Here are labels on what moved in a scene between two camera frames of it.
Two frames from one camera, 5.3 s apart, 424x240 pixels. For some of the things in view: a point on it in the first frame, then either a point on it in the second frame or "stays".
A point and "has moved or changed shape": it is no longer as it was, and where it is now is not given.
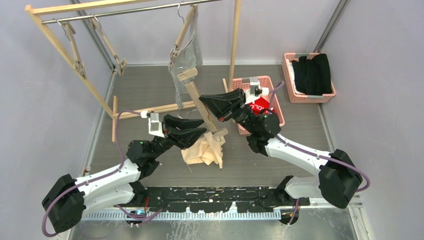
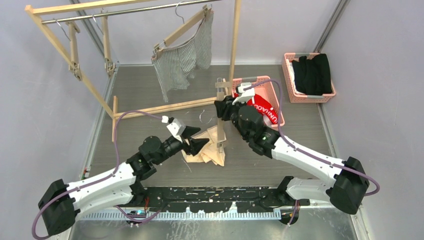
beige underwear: [206, 149] stays
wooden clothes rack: [111, 110] stays
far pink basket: [302, 98] stays
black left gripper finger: [186, 137] → [196, 145]
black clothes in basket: [312, 76] stays
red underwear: [258, 105] stays
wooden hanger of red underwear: [120, 64] has moved or changed shape
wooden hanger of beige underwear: [213, 137] → [221, 141]
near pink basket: [265, 82] stays
